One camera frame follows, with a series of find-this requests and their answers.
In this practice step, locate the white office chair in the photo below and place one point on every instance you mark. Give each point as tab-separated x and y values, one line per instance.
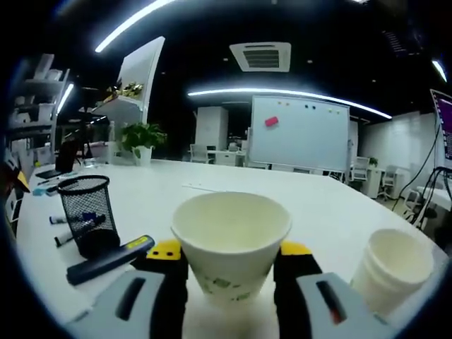
202	153

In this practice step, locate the short ceiling light strip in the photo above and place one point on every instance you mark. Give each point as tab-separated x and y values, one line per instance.
66	96

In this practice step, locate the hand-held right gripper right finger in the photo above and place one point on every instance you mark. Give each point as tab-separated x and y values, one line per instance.
303	300

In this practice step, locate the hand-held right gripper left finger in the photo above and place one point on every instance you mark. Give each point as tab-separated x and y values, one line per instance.
152	300

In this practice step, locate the white pillar cabinet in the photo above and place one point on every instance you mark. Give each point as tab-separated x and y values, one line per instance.
212	130

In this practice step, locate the white curved display stand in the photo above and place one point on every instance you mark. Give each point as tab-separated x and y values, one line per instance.
141	77

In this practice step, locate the black laptop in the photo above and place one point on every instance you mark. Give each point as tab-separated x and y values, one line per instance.
65	157

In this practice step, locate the pink whiteboard eraser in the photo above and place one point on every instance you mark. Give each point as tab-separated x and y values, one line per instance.
271	121

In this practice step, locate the potted green plant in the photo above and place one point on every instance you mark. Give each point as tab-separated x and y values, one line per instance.
141	137

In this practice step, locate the white paper cup green print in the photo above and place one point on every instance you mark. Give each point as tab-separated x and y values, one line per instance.
385	296
229	254
402	254

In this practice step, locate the blue note pad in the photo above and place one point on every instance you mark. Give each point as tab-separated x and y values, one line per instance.
40	191

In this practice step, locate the ceiling air conditioner vent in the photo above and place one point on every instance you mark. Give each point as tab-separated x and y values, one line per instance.
260	56

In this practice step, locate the small potted plant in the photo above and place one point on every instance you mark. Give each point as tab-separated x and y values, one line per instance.
373	161

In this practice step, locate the black mesh pen holder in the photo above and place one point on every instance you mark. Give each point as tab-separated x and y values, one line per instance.
88	243

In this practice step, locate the standing whiteboard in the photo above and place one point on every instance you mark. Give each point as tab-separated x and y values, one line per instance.
300	137

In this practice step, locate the black tripod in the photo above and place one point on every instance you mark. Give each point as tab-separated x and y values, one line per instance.
86	146

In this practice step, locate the black whiteboard marker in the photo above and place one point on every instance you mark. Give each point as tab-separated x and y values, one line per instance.
63	241

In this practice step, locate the blue whiteboard marker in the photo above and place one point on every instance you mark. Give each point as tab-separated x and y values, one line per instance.
56	220

